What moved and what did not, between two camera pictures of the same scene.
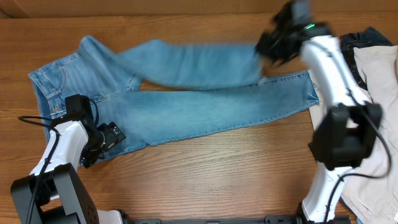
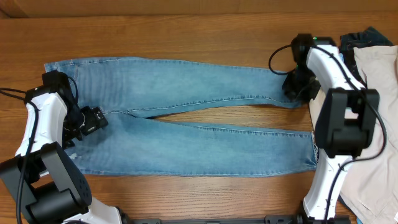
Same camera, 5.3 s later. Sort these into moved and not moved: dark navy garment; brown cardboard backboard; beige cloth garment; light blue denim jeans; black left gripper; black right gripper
Moved: light blue denim jeans; black left gripper; black right gripper
Not moved: beige cloth garment; brown cardboard backboard; dark navy garment
